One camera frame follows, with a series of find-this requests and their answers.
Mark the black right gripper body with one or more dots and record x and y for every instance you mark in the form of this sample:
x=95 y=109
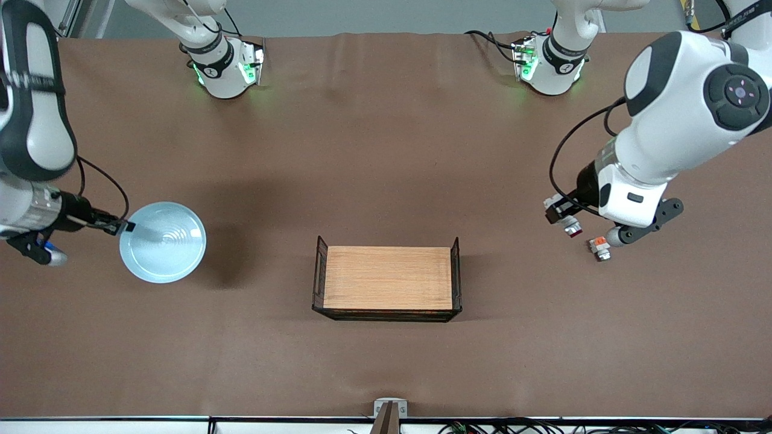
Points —
x=80 y=214

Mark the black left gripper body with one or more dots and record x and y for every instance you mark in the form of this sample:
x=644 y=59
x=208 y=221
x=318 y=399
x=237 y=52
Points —
x=585 y=185

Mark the red push button switch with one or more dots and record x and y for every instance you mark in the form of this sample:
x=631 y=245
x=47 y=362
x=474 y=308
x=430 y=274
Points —
x=572 y=227

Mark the light blue round plate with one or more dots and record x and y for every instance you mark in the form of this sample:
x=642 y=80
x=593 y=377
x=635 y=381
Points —
x=163 y=242

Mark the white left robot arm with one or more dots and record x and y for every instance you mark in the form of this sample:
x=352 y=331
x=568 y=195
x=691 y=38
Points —
x=687 y=120

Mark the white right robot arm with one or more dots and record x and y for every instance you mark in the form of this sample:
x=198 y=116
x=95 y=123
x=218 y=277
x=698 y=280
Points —
x=33 y=108

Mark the brown table cover sheet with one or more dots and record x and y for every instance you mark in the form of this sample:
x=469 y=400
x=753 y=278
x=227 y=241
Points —
x=386 y=361

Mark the white push button switch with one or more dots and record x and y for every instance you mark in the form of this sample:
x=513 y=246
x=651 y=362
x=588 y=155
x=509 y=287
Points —
x=600 y=248

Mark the aluminium frame profile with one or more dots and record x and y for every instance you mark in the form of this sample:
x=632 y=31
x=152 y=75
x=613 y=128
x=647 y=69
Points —
x=69 y=15

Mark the white table edge rail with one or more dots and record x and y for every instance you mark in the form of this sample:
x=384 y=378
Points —
x=181 y=425

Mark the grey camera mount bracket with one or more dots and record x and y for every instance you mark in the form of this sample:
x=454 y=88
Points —
x=390 y=413

